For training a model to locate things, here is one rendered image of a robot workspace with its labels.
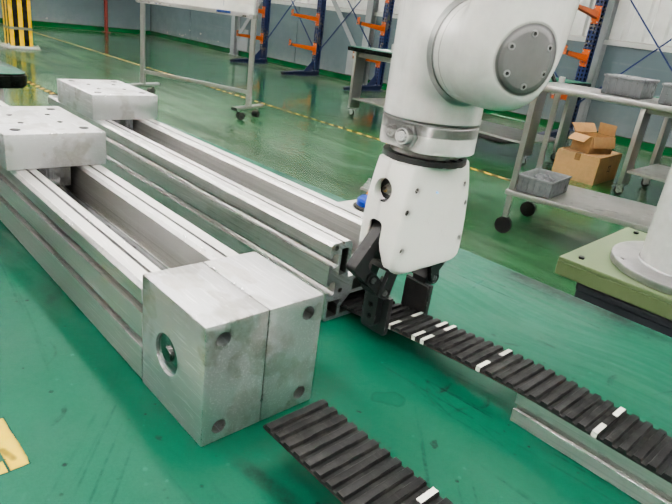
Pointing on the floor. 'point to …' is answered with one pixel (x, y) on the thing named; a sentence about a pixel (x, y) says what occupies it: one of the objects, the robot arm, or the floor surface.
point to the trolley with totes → (538, 192)
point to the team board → (211, 12)
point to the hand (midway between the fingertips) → (396, 305)
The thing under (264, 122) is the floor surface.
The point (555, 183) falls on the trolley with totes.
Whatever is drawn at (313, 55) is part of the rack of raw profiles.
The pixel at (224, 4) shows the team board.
